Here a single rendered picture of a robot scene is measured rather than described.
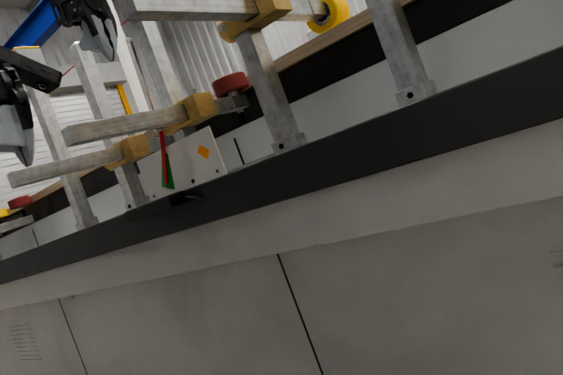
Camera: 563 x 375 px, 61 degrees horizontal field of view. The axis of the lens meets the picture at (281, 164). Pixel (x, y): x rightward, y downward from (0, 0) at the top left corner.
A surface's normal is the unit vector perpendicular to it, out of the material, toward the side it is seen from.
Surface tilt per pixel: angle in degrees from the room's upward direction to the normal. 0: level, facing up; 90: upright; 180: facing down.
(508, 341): 90
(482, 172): 90
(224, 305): 90
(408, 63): 90
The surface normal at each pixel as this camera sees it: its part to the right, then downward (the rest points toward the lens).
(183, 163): -0.59, 0.23
